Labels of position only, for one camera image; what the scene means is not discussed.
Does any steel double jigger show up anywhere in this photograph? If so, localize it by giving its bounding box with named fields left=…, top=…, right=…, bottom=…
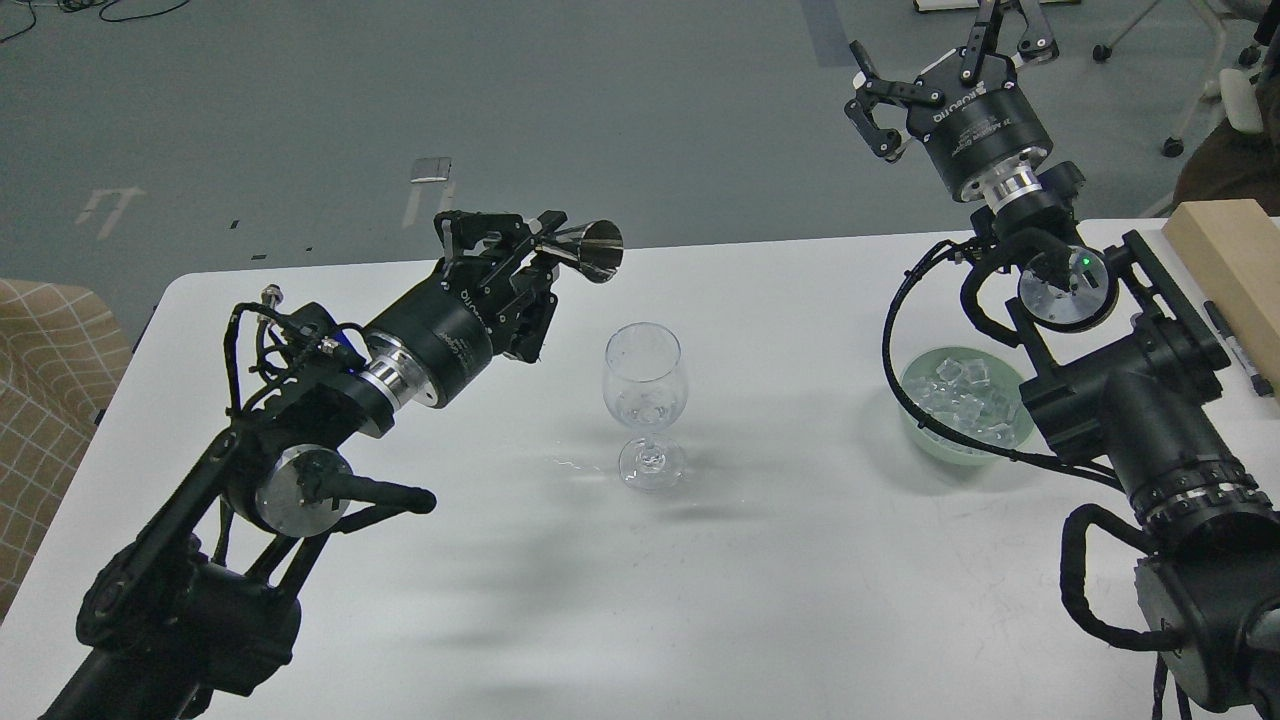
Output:
left=534, top=220, right=625, bottom=284

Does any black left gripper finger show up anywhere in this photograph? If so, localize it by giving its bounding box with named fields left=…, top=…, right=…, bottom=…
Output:
left=490, top=265, right=559, bottom=364
left=433, top=210, right=567, bottom=291

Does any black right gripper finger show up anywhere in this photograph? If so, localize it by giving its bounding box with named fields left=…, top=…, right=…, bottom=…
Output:
left=844, top=40, right=945, bottom=161
left=957, top=0, right=1061, bottom=86

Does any black cable on floor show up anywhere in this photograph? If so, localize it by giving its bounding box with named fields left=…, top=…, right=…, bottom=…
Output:
left=0, top=0, right=191, bottom=44

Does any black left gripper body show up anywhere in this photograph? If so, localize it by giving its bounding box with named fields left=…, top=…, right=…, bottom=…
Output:
left=365, top=273, right=512, bottom=407

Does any black marker pen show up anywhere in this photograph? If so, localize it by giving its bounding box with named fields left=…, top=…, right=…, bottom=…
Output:
left=1203, top=300, right=1275, bottom=397

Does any clear wine glass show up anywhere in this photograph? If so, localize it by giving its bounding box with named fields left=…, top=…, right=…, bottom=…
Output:
left=602, top=322, right=689, bottom=493

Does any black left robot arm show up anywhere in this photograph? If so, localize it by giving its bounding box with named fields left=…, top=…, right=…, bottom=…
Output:
left=45, top=210, right=623, bottom=719

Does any pile of clear ice cubes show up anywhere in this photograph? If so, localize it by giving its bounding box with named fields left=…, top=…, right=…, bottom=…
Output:
left=900, top=347, right=1029, bottom=448

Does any light wooden block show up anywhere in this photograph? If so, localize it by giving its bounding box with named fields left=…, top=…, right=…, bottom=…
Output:
left=1164, top=199, right=1279, bottom=388

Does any white office chair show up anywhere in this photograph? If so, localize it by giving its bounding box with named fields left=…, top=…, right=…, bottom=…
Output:
left=1092, top=0, right=1280, bottom=219

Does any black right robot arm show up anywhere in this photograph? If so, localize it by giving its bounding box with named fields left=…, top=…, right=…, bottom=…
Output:
left=844, top=1, right=1279, bottom=719

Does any green bowl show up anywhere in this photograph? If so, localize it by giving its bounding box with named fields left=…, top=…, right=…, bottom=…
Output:
left=899, top=346, right=1036, bottom=468

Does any tan checkered cushion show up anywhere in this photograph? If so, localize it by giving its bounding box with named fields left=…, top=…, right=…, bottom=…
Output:
left=1, top=278, right=132, bottom=615

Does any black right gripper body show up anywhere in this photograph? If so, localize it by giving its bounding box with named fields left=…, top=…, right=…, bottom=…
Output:
left=906, top=50, right=1053, bottom=202

